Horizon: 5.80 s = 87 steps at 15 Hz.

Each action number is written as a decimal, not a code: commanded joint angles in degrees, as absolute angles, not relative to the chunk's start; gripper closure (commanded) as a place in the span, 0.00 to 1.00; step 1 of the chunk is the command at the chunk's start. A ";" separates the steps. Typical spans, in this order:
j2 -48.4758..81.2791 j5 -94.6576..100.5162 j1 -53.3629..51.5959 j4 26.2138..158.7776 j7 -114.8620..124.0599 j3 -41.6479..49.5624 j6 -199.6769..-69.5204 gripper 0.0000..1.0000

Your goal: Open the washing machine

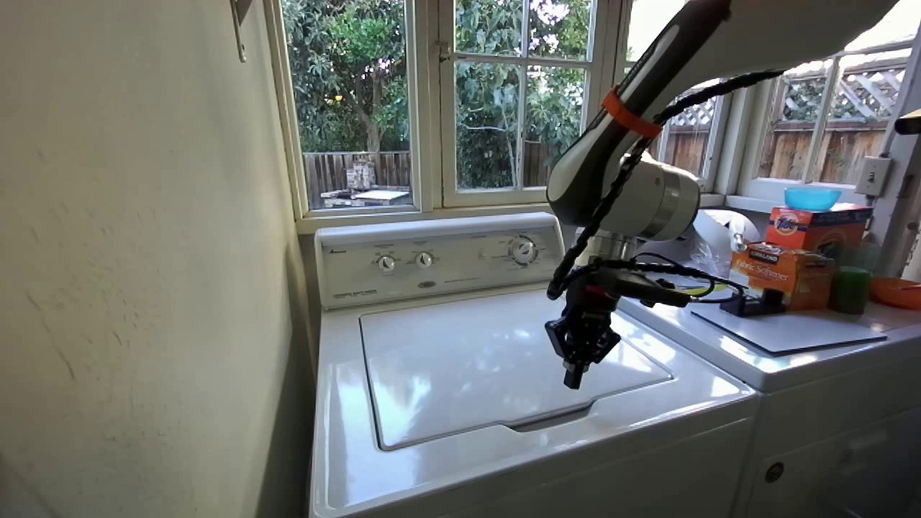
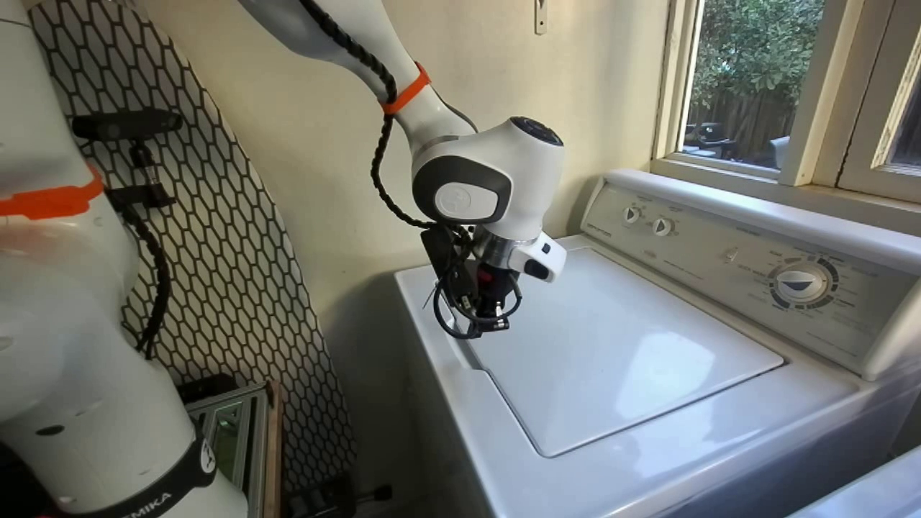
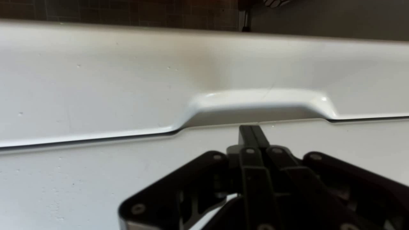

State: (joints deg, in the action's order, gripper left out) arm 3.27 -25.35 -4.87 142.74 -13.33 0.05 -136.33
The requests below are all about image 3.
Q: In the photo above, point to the white top-load washing machine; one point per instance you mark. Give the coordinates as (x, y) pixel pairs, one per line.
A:
(106, 81)

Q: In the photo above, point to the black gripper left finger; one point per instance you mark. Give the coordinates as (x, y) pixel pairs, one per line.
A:
(199, 183)

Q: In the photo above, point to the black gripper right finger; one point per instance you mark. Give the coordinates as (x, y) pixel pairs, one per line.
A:
(340, 192)

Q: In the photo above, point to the white washing machine lid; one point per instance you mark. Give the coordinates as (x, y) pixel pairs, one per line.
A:
(76, 183)

